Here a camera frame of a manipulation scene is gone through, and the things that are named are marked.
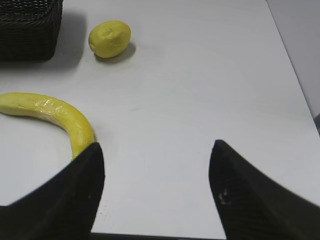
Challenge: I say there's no yellow banana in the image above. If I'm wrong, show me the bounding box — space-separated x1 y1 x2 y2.
0 92 96 160

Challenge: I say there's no black wicker basket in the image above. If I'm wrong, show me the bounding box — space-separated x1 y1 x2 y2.
0 0 63 62

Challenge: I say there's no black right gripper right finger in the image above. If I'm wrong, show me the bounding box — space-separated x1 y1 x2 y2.
208 139 320 240

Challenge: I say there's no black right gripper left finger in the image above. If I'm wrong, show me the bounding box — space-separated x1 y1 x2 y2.
0 142 104 240

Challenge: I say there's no yellow lemon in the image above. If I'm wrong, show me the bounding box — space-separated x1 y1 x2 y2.
88 20 132 59

